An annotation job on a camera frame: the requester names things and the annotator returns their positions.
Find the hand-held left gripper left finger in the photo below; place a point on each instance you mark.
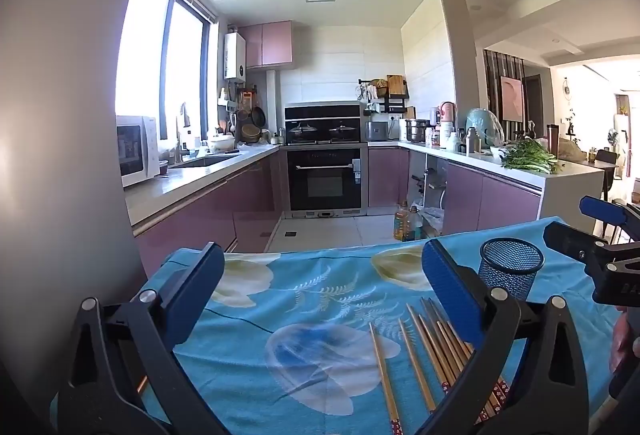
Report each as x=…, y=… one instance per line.
x=200, y=285

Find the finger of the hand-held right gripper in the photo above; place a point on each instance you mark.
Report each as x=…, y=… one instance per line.
x=570, y=240
x=602, y=211

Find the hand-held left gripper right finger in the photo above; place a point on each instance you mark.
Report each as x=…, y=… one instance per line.
x=450, y=285

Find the bunch of wooden chopsticks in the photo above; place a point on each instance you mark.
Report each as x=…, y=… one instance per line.
x=440, y=345

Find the black mesh utensil holder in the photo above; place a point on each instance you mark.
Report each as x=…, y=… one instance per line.
x=510, y=272

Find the person's right hand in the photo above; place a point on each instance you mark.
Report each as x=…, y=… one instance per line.
x=620, y=340

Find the black chair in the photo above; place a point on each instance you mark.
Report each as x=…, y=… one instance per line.
x=607, y=160

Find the purple kitchen base cabinet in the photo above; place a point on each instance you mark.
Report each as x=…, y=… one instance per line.
x=210, y=210
x=480, y=200

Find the yellow cooking oil bottle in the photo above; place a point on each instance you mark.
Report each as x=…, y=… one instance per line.
x=401, y=225

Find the dark tumbler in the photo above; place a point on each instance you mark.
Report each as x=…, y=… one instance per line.
x=552, y=140

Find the bunch of green vegetables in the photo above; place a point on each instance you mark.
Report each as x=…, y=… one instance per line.
x=530, y=157

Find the blue floral tablecloth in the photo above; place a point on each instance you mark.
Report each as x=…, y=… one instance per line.
x=300, y=315

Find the steel bottle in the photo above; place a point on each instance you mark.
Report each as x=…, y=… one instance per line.
x=472, y=142

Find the pale green covered fan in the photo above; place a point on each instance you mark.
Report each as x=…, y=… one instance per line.
x=485, y=127

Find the white canister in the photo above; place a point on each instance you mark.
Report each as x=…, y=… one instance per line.
x=454, y=142

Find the white casserole pot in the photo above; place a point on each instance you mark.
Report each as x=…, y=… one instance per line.
x=221, y=144

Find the white microwave oven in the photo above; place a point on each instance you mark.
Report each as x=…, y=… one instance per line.
x=137, y=150

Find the steel sink faucet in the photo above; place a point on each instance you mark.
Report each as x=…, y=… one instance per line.
x=179, y=135

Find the steel stock pot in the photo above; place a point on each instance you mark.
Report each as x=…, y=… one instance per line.
x=417, y=131

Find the round woven basket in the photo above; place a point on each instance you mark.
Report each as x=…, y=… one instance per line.
x=251, y=133

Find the black built-in oven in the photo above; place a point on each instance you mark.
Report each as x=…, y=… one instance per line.
x=325, y=180

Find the pink kettle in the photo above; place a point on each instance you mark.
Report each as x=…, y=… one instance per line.
x=447, y=115

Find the black frying pan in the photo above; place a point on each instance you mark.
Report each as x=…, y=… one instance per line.
x=257, y=116

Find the black pot with glass lid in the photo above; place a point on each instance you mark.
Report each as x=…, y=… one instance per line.
x=303, y=131
x=343, y=131

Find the wooden cutting board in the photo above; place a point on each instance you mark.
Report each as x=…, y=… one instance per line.
x=395, y=85

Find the black integrated stove hood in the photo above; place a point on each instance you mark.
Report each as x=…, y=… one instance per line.
x=325, y=112

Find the kitchen window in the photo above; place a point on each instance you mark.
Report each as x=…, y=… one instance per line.
x=145, y=65

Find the pink wall picture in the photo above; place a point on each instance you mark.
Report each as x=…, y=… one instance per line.
x=512, y=99

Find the black wall rack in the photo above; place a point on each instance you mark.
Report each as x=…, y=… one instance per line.
x=395, y=105

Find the white wall water heater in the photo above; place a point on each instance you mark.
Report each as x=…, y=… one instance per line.
x=235, y=57

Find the pink wall cabinet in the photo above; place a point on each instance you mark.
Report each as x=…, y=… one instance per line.
x=267, y=44

